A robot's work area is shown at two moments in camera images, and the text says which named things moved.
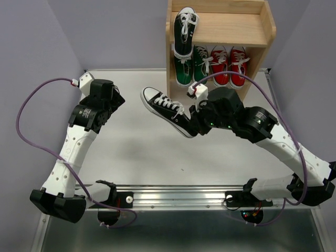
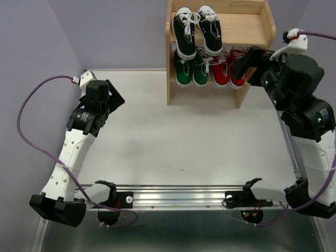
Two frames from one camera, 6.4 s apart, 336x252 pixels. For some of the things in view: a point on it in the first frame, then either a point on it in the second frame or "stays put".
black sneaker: (173, 112) to (211, 29)
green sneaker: (201, 63) stays put
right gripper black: (203, 105) to (255, 56)
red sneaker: (219, 64) stays put
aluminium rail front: (179, 198) stays put
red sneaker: (238, 64) stays put
